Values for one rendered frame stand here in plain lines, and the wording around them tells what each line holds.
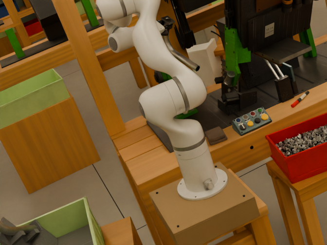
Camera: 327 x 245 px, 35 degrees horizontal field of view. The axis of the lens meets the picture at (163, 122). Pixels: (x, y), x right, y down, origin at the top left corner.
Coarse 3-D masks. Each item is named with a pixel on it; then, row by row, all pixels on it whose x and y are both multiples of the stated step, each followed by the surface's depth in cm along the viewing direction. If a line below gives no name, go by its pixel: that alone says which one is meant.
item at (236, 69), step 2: (234, 68) 235; (236, 68) 234; (238, 68) 234; (234, 70) 236; (236, 70) 233; (238, 70) 234; (236, 72) 233; (238, 72) 233; (240, 72) 233; (236, 74) 234; (238, 74) 233; (236, 76) 234; (238, 76) 235; (234, 78) 237; (236, 78) 236; (238, 78) 236; (232, 80) 240; (234, 80) 238; (236, 80) 237; (232, 82) 240; (234, 82) 238; (236, 82) 239; (232, 84) 240; (234, 84) 240; (232, 86) 241
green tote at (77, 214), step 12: (72, 204) 205; (84, 204) 207; (48, 216) 205; (60, 216) 206; (72, 216) 207; (84, 216) 209; (48, 228) 206; (60, 228) 208; (72, 228) 209; (96, 228) 197; (96, 240) 180
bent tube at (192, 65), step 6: (162, 18) 242; (168, 18) 243; (168, 24) 240; (168, 30) 245; (168, 36) 248; (168, 42) 248; (168, 48) 248; (174, 54) 247; (180, 54) 245; (180, 60) 245; (186, 60) 243; (192, 66) 241; (198, 66) 242
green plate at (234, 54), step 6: (228, 30) 235; (234, 30) 229; (228, 36) 236; (234, 36) 230; (228, 42) 237; (234, 42) 231; (240, 42) 233; (228, 48) 239; (234, 48) 232; (240, 48) 233; (246, 48) 234; (228, 54) 240; (234, 54) 233; (240, 54) 235; (246, 54) 235; (228, 60) 241; (234, 60) 234; (240, 60) 235; (246, 60) 236; (228, 66) 242; (234, 66) 236
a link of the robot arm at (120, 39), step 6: (114, 30) 228; (120, 30) 226; (126, 30) 227; (132, 30) 228; (114, 36) 223; (120, 36) 223; (126, 36) 225; (108, 42) 228; (114, 42) 224; (120, 42) 222; (126, 42) 224; (132, 42) 227; (114, 48) 225; (120, 48) 224; (126, 48) 227
